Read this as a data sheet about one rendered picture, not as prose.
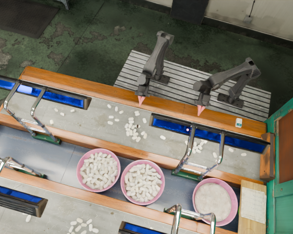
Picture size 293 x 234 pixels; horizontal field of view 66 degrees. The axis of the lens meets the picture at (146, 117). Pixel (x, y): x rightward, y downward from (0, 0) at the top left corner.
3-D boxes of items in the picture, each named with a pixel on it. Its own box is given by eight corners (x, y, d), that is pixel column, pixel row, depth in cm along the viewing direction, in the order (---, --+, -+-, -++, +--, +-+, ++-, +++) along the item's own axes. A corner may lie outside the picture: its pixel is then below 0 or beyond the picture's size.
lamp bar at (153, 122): (151, 113, 125) (152, 107, 118) (263, 141, 120) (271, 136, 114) (148, 126, 121) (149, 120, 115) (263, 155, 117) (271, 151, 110)
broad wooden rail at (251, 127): (36, 79, 187) (27, 64, 170) (255, 133, 173) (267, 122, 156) (29, 90, 181) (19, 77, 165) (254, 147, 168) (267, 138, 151)
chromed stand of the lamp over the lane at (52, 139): (45, 113, 162) (16, 77, 122) (71, 120, 161) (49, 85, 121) (33, 137, 154) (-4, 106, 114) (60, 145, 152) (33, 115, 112)
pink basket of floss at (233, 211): (181, 193, 142) (183, 191, 133) (215, 173, 148) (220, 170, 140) (204, 235, 132) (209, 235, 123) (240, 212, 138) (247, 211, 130)
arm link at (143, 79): (146, 87, 139) (153, 68, 136) (134, 81, 141) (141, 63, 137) (150, 86, 150) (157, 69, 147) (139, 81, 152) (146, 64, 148)
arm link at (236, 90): (230, 100, 164) (253, 72, 135) (226, 92, 167) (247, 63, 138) (237, 98, 166) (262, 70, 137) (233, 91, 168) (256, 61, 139)
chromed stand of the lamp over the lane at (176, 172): (176, 147, 155) (190, 120, 115) (204, 155, 154) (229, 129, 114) (170, 174, 147) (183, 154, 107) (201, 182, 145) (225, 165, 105)
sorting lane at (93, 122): (21, 81, 169) (20, 79, 167) (263, 140, 155) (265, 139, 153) (0, 114, 156) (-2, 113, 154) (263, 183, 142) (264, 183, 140)
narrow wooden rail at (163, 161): (5, 119, 161) (-4, 112, 152) (257, 185, 148) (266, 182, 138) (1, 125, 159) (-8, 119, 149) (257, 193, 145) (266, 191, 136)
